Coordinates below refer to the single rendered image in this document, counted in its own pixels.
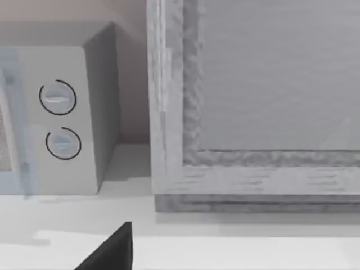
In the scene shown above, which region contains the grey cabinet door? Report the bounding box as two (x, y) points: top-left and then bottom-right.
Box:
(182, 0), (360, 167)

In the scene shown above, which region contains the grey microwave knob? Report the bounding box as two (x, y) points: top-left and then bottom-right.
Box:
(46, 127), (82, 160)
(39, 79), (77, 116)

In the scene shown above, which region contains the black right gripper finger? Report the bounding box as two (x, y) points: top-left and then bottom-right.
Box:
(74, 221), (133, 270)

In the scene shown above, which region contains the pale microwave oven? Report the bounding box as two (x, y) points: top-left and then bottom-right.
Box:
(0, 21), (122, 196)

